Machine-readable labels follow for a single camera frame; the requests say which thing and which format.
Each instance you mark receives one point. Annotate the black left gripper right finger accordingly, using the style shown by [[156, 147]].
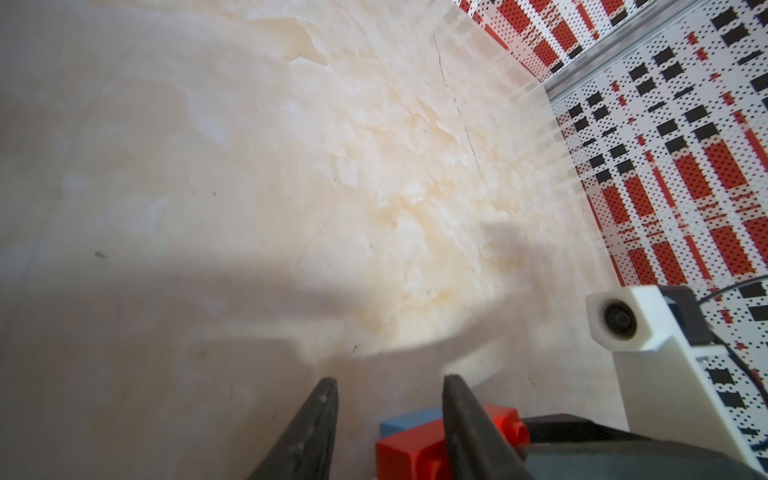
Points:
[[475, 448]]

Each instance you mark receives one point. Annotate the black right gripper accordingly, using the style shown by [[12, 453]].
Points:
[[564, 446]]

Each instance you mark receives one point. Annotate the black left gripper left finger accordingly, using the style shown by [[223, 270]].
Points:
[[305, 448]]

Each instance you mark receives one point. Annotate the red lego brick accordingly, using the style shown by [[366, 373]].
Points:
[[420, 453]]

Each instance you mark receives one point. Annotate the small light blue lego brick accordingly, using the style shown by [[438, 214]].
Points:
[[408, 421]]

